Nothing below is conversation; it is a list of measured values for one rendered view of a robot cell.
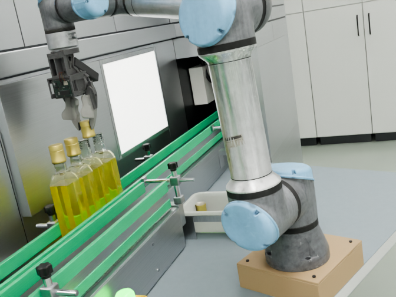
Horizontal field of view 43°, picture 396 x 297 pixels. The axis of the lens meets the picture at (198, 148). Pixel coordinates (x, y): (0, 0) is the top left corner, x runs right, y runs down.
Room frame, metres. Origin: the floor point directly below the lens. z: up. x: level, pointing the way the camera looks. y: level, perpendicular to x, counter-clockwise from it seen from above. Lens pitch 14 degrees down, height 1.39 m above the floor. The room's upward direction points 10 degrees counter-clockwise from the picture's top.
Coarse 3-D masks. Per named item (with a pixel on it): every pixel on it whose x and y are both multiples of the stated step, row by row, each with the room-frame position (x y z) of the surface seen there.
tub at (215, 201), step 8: (200, 192) 1.59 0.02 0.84; (208, 192) 1.57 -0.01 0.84; (216, 192) 1.56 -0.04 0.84; (224, 192) 1.55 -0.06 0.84; (192, 200) 1.54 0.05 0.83; (200, 200) 1.58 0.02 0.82; (208, 200) 1.57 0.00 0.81; (216, 200) 1.56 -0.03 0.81; (224, 200) 1.55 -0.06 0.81; (184, 208) 1.48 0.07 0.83; (192, 208) 1.53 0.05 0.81; (208, 208) 1.57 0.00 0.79; (216, 208) 1.56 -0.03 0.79
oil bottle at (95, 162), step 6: (84, 162) 1.27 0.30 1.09; (90, 162) 1.27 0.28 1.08; (96, 162) 1.28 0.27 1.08; (102, 162) 1.30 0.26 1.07; (96, 168) 1.27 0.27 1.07; (102, 168) 1.30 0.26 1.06; (96, 174) 1.27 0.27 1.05; (102, 174) 1.29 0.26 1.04; (96, 180) 1.26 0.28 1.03; (102, 180) 1.28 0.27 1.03; (102, 186) 1.28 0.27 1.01; (102, 192) 1.27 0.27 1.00; (108, 192) 1.30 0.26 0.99; (102, 198) 1.27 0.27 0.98; (108, 198) 1.29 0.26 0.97; (102, 204) 1.26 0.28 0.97
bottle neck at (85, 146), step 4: (80, 140) 1.30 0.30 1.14; (84, 140) 1.28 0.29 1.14; (88, 140) 1.29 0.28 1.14; (80, 144) 1.28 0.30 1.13; (84, 144) 1.28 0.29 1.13; (88, 144) 1.29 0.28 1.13; (80, 148) 1.28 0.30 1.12; (84, 148) 1.28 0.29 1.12; (88, 148) 1.28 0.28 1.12; (84, 152) 1.28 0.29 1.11; (88, 152) 1.28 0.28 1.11; (84, 156) 1.28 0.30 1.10; (88, 156) 1.28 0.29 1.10; (92, 156) 1.29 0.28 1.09
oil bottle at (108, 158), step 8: (96, 152) 1.33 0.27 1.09; (104, 152) 1.33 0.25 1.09; (112, 152) 1.35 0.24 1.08; (104, 160) 1.31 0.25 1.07; (112, 160) 1.34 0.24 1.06; (104, 168) 1.31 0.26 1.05; (112, 168) 1.33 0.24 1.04; (112, 176) 1.32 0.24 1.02; (112, 184) 1.31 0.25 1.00; (120, 184) 1.35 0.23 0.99; (112, 192) 1.31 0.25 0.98; (120, 192) 1.34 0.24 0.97
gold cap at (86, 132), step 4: (84, 120) 1.33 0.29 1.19; (88, 120) 1.31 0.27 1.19; (80, 124) 1.31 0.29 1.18; (84, 124) 1.30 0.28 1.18; (88, 124) 1.31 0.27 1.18; (84, 128) 1.30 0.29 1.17; (88, 128) 1.30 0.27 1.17; (84, 132) 1.30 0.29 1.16; (88, 132) 1.30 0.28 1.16; (92, 132) 1.31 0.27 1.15; (84, 136) 1.30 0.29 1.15; (88, 136) 1.30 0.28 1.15; (92, 136) 1.31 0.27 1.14
